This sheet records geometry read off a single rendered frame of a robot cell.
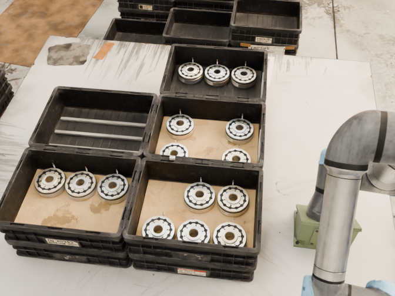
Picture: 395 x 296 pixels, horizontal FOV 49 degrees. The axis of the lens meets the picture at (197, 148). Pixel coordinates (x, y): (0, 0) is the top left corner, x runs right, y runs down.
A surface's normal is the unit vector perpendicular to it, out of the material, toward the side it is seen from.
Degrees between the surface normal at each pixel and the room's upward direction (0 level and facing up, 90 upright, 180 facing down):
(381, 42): 0
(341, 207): 47
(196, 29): 0
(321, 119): 0
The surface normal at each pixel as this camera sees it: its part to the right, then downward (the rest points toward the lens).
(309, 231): -0.15, 0.77
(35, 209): -0.02, -0.63
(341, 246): 0.12, 0.17
